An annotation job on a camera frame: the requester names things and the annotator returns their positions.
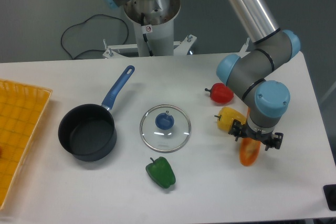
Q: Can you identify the yellow bell pepper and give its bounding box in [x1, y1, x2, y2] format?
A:
[214, 106, 246, 132]

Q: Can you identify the green bell pepper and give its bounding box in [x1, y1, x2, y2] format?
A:
[145, 156, 176, 189]

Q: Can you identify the black cable on floor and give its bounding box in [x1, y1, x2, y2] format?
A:
[60, 14, 129, 60]

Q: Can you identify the black pot blue handle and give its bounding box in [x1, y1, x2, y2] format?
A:
[58, 65, 135, 162]

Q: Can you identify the red bell pepper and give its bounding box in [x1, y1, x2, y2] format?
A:
[204, 83, 234, 104]

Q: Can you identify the glass lid blue knob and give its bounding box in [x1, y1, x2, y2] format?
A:
[139, 104, 192, 153]

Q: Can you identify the yellow plastic basket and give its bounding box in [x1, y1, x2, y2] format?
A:
[1, 79, 53, 210]

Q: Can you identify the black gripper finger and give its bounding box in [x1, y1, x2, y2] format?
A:
[264, 132, 284, 151]
[228, 119, 247, 141]

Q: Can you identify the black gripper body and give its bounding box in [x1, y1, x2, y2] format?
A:
[243, 124, 272, 143]

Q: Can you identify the long orange bread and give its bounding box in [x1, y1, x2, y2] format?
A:
[239, 107, 262, 167]

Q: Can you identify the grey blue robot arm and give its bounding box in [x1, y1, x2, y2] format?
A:
[105, 0, 300, 149]

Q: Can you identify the black object table corner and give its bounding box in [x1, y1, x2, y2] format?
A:
[323, 184, 336, 211]

